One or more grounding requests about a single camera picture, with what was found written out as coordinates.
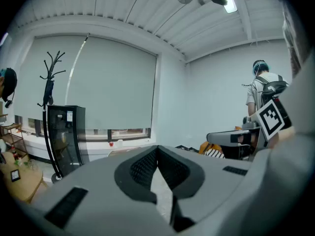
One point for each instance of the orange sofa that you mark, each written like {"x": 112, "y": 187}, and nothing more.
{"x": 205, "y": 147}

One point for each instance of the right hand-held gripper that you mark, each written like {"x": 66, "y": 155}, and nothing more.
{"x": 272, "y": 119}

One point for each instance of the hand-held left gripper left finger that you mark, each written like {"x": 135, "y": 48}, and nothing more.
{"x": 93, "y": 181}

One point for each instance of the ceiling light panel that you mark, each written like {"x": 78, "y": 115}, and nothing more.
{"x": 230, "y": 2}

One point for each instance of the person's right forearm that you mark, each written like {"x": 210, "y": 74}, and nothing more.
{"x": 286, "y": 133}

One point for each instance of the black picture frame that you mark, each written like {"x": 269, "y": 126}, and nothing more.
{"x": 15, "y": 175}

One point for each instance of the black glass-door cabinet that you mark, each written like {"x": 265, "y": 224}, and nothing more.
{"x": 66, "y": 141}

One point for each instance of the person's brown printed t-shirt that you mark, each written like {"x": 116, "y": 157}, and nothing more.
{"x": 290, "y": 38}

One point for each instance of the black coat rack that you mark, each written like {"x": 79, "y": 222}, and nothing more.
{"x": 49, "y": 82}

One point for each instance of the small red object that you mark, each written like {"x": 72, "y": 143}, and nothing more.
{"x": 111, "y": 144}

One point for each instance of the wooden shelf rack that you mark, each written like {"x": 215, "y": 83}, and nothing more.
{"x": 13, "y": 139}

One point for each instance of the black and white striped blanket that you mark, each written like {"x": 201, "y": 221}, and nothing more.
{"x": 215, "y": 154}

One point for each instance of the small wooden side table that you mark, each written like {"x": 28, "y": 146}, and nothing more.
{"x": 22, "y": 185}

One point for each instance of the small flower plant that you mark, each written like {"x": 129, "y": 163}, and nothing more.
{"x": 23, "y": 162}

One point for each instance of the grey roller blind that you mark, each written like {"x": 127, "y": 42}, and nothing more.
{"x": 110, "y": 82}

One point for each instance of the window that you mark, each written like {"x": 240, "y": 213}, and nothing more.
{"x": 128, "y": 133}

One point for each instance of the red drink bottle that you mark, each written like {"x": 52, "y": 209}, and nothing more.
{"x": 15, "y": 154}

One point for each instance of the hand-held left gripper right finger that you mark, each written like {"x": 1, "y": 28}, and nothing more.
{"x": 211, "y": 181}

